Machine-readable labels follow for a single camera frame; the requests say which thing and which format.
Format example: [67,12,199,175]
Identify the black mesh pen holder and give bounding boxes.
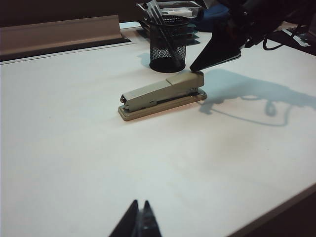
[149,18,191,74]

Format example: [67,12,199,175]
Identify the brown desk partition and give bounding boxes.
[0,0,151,28]

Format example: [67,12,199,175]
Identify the beige desk stapler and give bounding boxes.
[118,71,207,122]

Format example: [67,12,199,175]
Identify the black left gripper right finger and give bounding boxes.
[140,199,163,237]

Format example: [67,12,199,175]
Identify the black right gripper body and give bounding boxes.
[221,0,297,48]

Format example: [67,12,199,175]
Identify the grey white small object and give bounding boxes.
[281,27,312,48]

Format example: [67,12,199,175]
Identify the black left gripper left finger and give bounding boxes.
[108,199,140,237]

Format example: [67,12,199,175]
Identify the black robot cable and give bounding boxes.
[261,22,309,51]

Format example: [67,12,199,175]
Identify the clear plastic box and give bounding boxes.
[135,1,205,18]

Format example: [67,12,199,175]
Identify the beige cable tray lid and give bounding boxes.
[0,14,138,62]

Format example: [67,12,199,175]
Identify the pens in holder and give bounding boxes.
[145,1,173,67]

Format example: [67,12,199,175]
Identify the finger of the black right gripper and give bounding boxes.
[209,52,242,69]
[189,20,241,73]

